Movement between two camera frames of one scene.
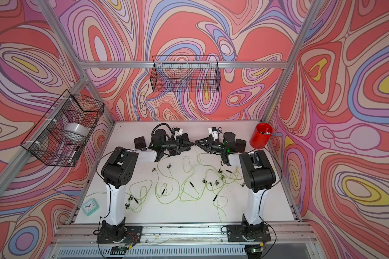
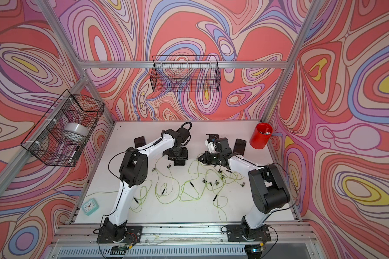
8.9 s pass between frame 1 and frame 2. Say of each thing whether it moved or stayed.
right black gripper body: moved
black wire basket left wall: stayed
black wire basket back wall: stayed
